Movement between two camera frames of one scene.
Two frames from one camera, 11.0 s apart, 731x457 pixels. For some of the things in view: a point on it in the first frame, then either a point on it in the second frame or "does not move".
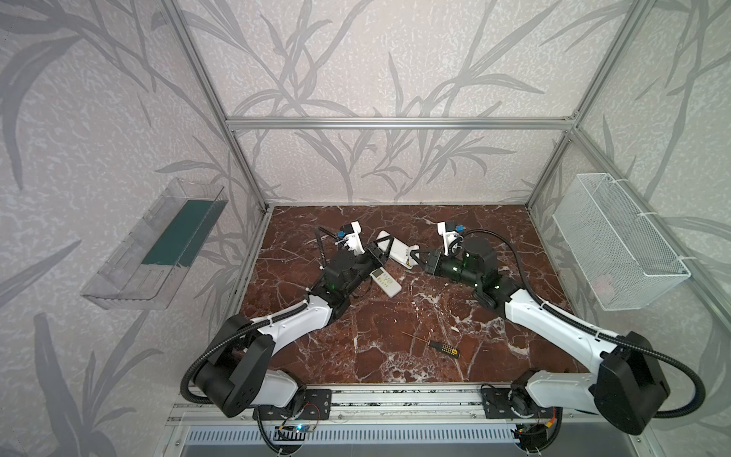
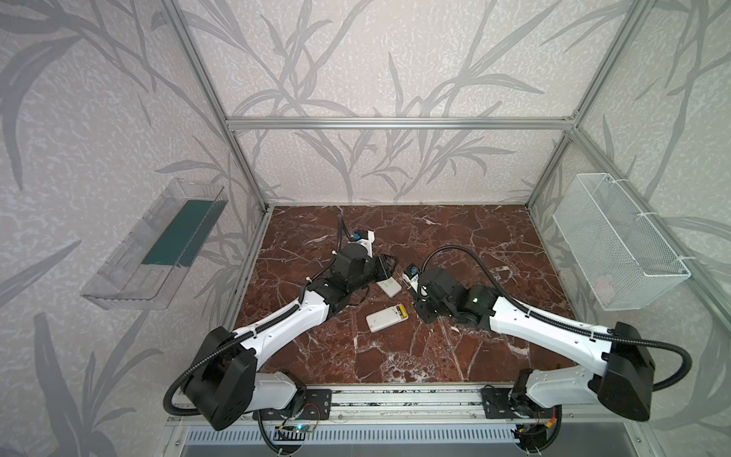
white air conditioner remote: [386, 282] does not move
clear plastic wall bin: [145, 269] does not move
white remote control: [401, 251] -> [385, 318]
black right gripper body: [431, 261] -> [423, 291]
